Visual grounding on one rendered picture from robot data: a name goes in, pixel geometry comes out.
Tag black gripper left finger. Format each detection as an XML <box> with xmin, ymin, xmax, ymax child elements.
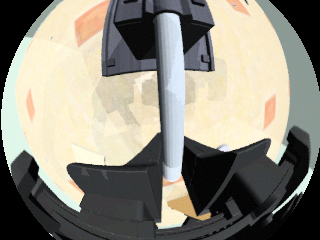
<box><xmin>65</xmin><ymin>132</ymin><xmax>163</xmax><ymax>223</ymax></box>

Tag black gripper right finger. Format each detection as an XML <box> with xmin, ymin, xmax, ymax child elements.
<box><xmin>180</xmin><ymin>136</ymin><xmax>272</xmax><ymax>216</ymax></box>

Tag silver metal shaft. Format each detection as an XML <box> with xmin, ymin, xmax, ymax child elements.
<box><xmin>155</xmin><ymin>12</ymin><xmax>185</xmax><ymax>181</ymax></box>

